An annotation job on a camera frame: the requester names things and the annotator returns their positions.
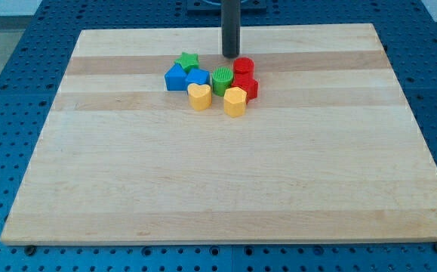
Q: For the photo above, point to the red star block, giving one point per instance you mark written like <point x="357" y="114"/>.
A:
<point x="247" y="83"/>

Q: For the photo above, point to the blue triangle block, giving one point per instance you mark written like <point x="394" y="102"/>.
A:
<point x="175" y="78"/>

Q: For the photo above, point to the green star block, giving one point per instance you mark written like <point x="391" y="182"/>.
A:
<point x="188" y="61"/>

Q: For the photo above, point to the yellow hexagon block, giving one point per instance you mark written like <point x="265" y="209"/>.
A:
<point x="234" y="102"/>

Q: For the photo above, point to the yellow heart block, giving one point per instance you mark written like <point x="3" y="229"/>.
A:
<point x="199" y="96"/>

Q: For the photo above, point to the green cylinder block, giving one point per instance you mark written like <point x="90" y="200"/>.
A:
<point x="222" y="78"/>

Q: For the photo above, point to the blue cube block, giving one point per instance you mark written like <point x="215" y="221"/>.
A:
<point x="197" y="76"/>

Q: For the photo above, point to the red cylinder block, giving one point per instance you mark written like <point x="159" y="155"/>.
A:
<point x="243" y="66"/>

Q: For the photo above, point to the light wooden board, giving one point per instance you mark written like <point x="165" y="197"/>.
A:
<point x="329" y="151"/>

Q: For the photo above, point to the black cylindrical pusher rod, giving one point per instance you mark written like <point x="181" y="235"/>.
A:
<point x="230" y="27"/>

